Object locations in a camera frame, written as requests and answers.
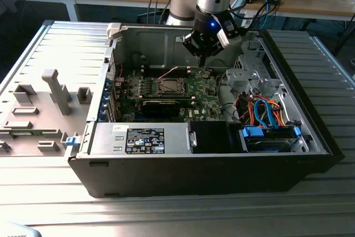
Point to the blue plastic latch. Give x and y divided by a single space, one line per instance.
71 141

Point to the black graphics card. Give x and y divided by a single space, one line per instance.
161 109

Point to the green RAM stick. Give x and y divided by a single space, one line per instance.
23 133

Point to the grey power supply unit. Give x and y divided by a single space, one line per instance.
111 140

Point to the silver CPU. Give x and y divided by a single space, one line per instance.
171 86

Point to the beige plastic latch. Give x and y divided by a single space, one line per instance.
113 30

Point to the black plastic air shroud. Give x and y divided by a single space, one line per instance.
210 137

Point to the CPU socket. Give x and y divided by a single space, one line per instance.
172 94

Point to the silver metal disk bay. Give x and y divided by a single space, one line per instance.
249 78

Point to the grey parts rack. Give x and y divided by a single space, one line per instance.
41 103

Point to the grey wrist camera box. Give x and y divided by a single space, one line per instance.
228 38

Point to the green motherboard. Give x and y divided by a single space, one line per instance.
205 95

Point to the black PC case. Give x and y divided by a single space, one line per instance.
194 176

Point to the round coin cell battery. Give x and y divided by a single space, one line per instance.
205 75

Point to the hard disk in blue carrier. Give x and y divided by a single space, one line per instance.
266 142

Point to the pale grey device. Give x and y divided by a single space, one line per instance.
16 231

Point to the white labelled adapter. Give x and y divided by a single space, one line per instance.
247 22

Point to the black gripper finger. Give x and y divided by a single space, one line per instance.
216 49
192 44

